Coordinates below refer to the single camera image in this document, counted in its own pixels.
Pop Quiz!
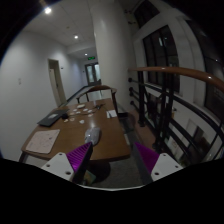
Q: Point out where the green exit sign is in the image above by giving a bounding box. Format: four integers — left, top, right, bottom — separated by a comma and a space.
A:
88, 56, 96, 60

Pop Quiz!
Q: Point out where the wooden chair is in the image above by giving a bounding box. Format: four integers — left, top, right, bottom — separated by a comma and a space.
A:
76, 85, 118, 113

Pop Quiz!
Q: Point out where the black cables bundle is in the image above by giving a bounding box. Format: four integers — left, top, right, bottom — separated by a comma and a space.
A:
93, 103, 106, 111

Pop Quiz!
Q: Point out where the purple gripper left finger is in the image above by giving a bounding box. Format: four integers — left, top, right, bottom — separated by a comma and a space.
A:
41, 141, 94, 184

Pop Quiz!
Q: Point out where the brown wooden table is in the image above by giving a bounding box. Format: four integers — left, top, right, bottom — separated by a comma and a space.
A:
19, 98, 130, 162

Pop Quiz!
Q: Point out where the side door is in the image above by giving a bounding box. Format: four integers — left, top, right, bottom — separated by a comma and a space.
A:
48, 59, 67, 106

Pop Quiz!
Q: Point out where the printed paper sheet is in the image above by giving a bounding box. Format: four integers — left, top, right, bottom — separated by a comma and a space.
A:
26, 129, 60, 154

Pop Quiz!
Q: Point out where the wooden handrail with black railing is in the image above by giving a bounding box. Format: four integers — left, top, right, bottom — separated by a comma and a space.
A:
129, 66, 224, 166

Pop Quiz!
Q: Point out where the dark laptop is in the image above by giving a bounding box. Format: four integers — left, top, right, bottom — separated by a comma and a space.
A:
38, 109, 67, 127

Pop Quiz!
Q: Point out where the white notepad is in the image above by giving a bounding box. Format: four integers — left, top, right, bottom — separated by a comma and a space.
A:
106, 110, 117, 118

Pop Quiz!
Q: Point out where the double glass door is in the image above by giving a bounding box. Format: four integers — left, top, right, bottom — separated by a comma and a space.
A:
85, 63, 101, 86

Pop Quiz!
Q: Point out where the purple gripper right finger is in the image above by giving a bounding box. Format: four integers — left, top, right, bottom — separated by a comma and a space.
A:
134, 141, 184, 183

